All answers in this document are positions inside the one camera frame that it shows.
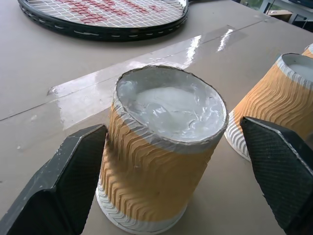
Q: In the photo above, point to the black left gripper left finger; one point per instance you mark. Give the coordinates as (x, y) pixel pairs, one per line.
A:
(56, 186)

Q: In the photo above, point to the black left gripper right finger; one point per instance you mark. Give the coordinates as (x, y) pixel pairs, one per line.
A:
(281, 176)

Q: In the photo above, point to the orange white ribbed paper cup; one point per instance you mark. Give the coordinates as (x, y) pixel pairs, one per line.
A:
(156, 151)
(308, 51)
(266, 102)

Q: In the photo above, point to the clear adhesive tape strip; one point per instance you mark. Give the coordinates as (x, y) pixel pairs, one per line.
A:
(137, 78)

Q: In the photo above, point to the dark furniture behind table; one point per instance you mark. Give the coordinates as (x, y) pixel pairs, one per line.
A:
(291, 12)

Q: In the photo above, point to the black tennis racket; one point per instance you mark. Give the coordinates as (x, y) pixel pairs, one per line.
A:
(102, 17)

